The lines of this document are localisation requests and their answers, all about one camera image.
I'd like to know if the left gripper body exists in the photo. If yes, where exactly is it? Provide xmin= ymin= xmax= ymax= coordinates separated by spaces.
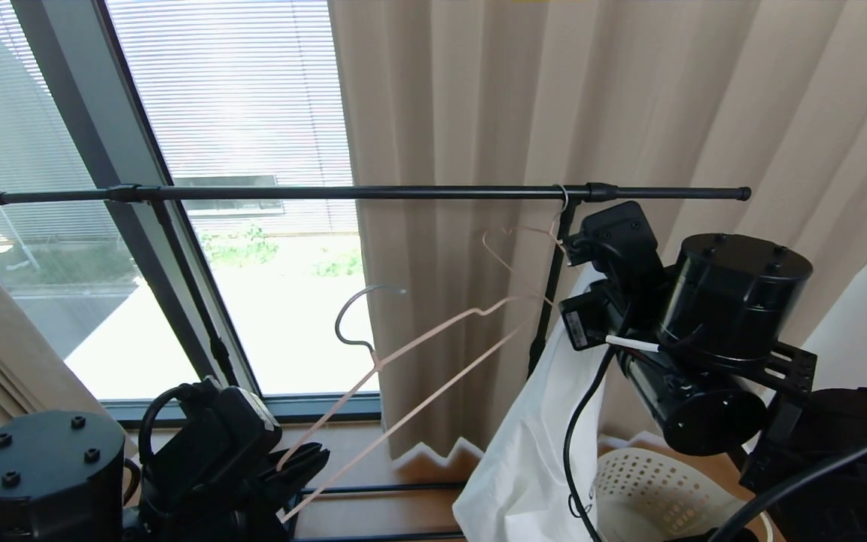
xmin=238 ymin=470 xmax=306 ymax=542

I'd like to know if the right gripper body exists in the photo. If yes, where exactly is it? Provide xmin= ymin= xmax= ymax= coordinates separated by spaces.
xmin=558 ymin=290 xmax=619 ymax=352

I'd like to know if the white garment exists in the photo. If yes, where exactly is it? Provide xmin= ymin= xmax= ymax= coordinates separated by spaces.
xmin=452 ymin=263 xmax=611 ymax=542

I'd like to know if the pink clothes hanger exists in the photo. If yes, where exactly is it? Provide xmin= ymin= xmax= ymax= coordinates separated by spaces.
xmin=481 ymin=184 xmax=571 ymax=306
xmin=274 ymin=284 xmax=558 ymax=524

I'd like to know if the white laundry basket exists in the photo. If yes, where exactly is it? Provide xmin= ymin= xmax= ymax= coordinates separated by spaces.
xmin=595 ymin=448 xmax=774 ymax=542

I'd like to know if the black clothes rack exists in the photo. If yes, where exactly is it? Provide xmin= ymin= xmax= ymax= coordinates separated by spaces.
xmin=0 ymin=183 xmax=752 ymax=542

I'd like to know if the beige curtain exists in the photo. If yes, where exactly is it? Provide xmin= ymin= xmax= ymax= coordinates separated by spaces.
xmin=328 ymin=0 xmax=867 ymax=461
xmin=0 ymin=222 xmax=138 ymax=456

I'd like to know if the window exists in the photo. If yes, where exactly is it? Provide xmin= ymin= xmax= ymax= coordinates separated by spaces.
xmin=0 ymin=0 xmax=383 ymax=424

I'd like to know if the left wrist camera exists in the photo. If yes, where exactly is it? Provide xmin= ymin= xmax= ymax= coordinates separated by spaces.
xmin=138 ymin=376 xmax=284 ymax=520

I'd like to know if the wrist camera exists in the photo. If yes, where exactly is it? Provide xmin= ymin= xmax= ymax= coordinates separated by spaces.
xmin=563 ymin=200 xmax=666 ymax=302
xmin=138 ymin=376 xmax=284 ymax=520

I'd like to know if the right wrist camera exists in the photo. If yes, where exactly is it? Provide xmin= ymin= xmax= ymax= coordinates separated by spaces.
xmin=563 ymin=200 xmax=666 ymax=302

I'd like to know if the black cable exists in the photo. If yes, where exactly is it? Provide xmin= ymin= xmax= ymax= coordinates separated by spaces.
xmin=707 ymin=420 xmax=867 ymax=542
xmin=562 ymin=346 xmax=621 ymax=542
xmin=138 ymin=382 xmax=205 ymax=467

